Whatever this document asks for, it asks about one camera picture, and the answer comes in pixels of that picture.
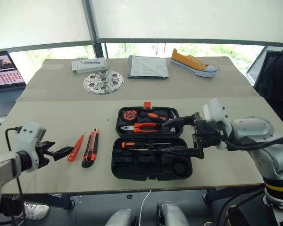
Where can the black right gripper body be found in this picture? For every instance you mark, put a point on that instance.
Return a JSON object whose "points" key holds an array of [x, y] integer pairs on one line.
{"points": [[206, 135]]}

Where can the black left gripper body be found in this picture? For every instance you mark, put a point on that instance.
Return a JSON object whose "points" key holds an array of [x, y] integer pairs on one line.
{"points": [[41, 155]]}

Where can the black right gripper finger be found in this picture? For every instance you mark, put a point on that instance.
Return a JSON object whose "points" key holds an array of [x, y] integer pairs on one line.
{"points": [[181, 122], [181, 151]]}

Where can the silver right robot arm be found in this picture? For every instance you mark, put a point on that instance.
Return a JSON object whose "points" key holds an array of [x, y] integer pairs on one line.
{"points": [[257, 131]]}

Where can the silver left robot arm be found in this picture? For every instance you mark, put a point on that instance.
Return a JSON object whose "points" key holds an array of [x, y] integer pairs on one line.
{"points": [[1, 166]]}

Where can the black plastic tool case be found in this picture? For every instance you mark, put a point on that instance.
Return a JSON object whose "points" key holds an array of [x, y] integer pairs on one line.
{"points": [[143, 167]]}

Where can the silver black hammer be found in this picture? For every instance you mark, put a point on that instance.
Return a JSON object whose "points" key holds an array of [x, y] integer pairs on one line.
{"points": [[172, 115]]}

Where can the slim orange tester pen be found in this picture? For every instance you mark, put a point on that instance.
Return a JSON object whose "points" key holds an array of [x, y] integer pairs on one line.
{"points": [[76, 147]]}

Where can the stubby orange black screwdriver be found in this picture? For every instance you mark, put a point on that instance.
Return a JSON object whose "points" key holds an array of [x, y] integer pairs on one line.
{"points": [[153, 115]]}

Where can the orange black utility knife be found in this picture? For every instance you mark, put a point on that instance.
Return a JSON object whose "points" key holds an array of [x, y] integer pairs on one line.
{"points": [[90, 148]]}

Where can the thin metal shaft screwdriver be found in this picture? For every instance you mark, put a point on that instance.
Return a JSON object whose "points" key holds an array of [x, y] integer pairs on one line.
{"points": [[143, 149]]}

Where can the dark metal table leg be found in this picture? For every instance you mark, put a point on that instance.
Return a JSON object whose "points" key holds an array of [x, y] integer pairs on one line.
{"points": [[226, 191], [49, 200]]}

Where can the orange black long screwdriver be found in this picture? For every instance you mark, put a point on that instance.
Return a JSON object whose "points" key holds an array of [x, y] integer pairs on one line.
{"points": [[132, 144]]}

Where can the orange black tape measure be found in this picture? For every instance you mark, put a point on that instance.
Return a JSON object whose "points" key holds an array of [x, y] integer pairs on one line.
{"points": [[129, 115]]}

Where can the white sneaker with red trim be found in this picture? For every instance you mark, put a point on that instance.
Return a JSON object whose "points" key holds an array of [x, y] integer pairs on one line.
{"points": [[36, 211]]}

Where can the yellow canvas sneaker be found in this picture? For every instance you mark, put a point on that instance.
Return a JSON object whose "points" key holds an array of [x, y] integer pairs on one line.
{"points": [[191, 63]]}

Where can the grey rounded robot leg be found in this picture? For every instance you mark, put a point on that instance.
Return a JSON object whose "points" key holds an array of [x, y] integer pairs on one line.
{"points": [[121, 217], [171, 214]]}

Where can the folded grey document pouch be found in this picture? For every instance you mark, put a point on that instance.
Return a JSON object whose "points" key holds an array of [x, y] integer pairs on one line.
{"points": [[147, 67]]}

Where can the small black floor piece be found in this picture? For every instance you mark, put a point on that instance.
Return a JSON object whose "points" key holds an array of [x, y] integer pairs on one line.
{"points": [[130, 196]]}

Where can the open grey laptop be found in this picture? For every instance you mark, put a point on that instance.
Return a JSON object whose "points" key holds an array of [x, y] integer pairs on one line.
{"points": [[4, 77]]}

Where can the round perforated metal disc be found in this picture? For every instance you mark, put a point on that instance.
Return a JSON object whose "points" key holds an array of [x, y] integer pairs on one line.
{"points": [[103, 82]]}

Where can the flat white cardboard box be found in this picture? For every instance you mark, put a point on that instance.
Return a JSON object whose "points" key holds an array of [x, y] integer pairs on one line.
{"points": [[88, 64]]}

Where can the person in black clothes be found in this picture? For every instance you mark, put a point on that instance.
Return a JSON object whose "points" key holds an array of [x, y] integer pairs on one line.
{"points": [[278, 80]]}

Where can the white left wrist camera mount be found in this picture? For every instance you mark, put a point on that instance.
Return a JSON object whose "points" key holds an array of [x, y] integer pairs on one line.
{"points": [[29, 139]]}

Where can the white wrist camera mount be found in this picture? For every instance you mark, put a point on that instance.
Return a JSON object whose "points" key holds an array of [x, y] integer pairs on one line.
{"points": [[214, 110], [29, 139]]}

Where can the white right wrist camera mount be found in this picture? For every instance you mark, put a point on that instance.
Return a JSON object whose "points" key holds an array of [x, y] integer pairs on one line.
{"points": [[214, 110]]}

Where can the grey window frame post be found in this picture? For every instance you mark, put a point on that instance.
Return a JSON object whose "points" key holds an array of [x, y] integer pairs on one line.
{"points": [[93, 26]]}

